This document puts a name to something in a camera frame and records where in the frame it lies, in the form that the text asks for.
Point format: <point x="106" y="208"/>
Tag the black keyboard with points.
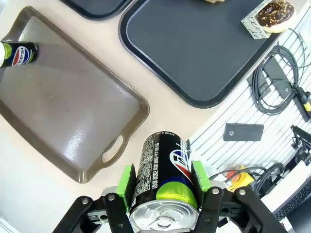
<point x="296" y="201"/>

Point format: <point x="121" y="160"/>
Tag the chocolate donut with nut sprinkles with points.
<point x="275" y="15"/>

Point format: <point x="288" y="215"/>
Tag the yellow emergency stop button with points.
<point x="243" y="178"/>

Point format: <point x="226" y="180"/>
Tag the black power adapter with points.
<point x="279" y="77"/>

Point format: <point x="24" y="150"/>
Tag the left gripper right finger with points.
<point x="238" y="213"/>

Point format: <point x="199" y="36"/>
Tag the black Pepsi can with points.
<point x="165" y="174"/>
<point x="22" y="54"/>

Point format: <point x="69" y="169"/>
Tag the black rectangular block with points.
<point x="243" y="132"/>

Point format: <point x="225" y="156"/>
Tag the white slatted panel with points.
<point x="243" y="114"/>

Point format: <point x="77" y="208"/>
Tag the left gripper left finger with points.
<point x="97" y="216"/>

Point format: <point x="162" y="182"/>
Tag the white printed donut box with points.
<point x="253" y="26"/>

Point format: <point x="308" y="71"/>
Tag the black clamp mount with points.
<point x="301" y="145"/>

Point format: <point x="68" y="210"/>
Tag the dark navy serving tray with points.
<point x="97" y="8"/>
<point x="194" y="53"/>

